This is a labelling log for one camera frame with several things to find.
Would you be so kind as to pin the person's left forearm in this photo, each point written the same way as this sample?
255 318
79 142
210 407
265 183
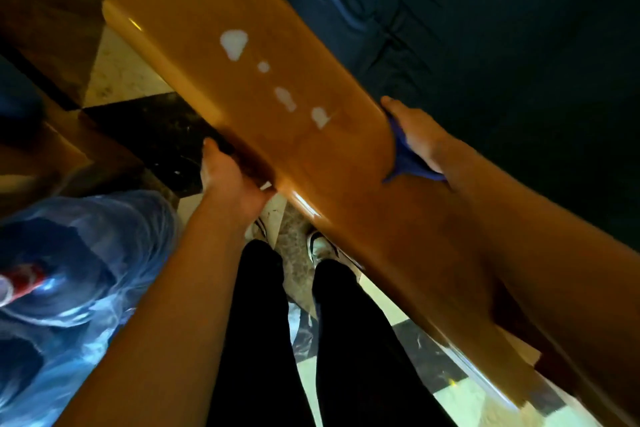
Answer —
170 321

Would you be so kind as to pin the person's right white shoe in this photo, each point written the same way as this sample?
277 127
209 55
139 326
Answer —
322 246

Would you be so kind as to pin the small round white foam blob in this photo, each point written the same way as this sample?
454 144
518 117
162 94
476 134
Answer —
263 67

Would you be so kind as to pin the person's left hand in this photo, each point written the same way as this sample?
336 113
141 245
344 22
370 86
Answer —
230 186

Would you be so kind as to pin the dark wooden furniture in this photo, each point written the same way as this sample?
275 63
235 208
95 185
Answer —
50 6

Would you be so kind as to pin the black trousers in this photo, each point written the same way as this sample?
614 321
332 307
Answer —
360 341

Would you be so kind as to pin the glossy wooden bed footboard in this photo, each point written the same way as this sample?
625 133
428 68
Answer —
200 6

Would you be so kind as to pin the blue cleaning cloth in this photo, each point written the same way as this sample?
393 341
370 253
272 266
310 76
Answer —
406 161

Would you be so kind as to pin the translucent blue plastic bag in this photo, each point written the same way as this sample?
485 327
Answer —
100 241

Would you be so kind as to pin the person's right thumb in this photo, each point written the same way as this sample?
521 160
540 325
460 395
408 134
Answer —
397 109

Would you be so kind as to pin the large white foam blob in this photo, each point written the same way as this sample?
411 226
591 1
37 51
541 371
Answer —
233 44

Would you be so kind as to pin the person's right hand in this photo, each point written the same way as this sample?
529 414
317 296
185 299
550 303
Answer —
419 134

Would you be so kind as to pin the person's white shoe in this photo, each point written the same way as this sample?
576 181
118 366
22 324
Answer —
259 230
322 246

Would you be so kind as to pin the person's left white shoe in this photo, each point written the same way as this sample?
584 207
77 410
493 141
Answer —
259 230

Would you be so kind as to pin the person's left thumb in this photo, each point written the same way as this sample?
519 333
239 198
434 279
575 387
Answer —
212 154

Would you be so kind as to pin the red can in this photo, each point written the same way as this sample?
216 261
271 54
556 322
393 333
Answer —
22 284

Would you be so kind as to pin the elongated white foam blob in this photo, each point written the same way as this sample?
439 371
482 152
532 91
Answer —
285 99

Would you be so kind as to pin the person's right forearm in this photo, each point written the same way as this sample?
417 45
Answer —
540 251

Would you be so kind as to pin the dark blue bed sheet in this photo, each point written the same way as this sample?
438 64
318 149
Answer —
500 31

